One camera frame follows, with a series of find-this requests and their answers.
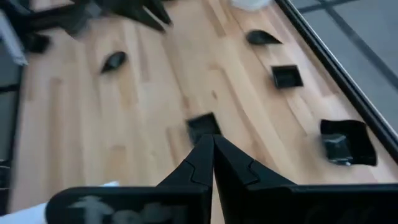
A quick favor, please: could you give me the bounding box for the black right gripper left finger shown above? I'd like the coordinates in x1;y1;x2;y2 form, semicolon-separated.
45;134;215;224

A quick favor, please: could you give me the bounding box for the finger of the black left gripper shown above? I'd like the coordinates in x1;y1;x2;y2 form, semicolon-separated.
146;0;174;26
105;0;166;34

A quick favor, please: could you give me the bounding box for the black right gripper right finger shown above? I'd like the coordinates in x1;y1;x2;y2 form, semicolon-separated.
213;134;398;224

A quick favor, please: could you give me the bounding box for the black wavy-edged mini plate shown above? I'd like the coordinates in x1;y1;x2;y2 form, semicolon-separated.
319;119;378;167

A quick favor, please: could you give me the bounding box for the black leaf-shaped mini plate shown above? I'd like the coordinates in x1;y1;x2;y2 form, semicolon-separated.
99;50;128;75

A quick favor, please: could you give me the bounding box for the black teardrop mini plate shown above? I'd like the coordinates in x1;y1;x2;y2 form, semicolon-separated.
246;29;283;46

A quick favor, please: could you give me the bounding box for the small black square mini plate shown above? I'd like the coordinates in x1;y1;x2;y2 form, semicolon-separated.
271;64;304;90

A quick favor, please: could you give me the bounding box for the white aluminium bar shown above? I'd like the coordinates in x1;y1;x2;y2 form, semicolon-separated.
0;9;29;67

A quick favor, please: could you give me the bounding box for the white faceted plant pot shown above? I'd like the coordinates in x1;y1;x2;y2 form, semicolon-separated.
229;0;274;12

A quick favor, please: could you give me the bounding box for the white perforated metal shelf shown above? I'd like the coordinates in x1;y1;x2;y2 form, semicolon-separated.
0;181;121;224

